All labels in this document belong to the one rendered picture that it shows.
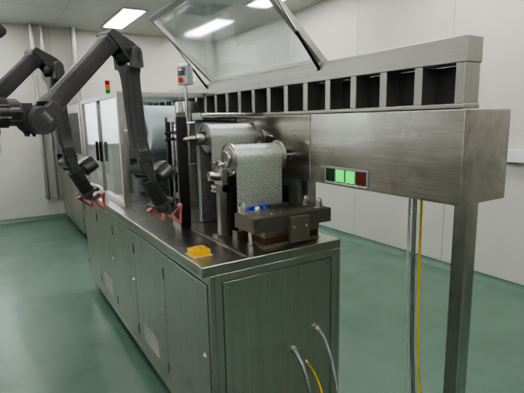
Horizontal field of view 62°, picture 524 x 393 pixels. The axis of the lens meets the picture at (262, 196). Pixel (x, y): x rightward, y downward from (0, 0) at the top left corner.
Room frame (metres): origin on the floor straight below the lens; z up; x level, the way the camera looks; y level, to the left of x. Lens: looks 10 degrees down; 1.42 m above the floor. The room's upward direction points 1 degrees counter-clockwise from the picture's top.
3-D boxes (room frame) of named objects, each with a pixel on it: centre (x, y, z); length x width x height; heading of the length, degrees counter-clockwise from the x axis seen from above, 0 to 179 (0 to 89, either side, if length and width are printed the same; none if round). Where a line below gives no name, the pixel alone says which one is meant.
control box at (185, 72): (2.38, 0.40, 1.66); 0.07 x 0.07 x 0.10; 55
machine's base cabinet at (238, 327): (2.73, 0.59, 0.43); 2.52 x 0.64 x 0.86; 32
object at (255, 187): (1.91, 0.01, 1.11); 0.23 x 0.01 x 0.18; 122
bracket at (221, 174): (1.91, 0.19, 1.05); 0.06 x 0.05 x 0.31; 122
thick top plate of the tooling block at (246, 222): (1.84, -0.09, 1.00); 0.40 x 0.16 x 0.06; 122
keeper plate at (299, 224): (1.76, -0.15, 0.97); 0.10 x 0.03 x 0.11; 122
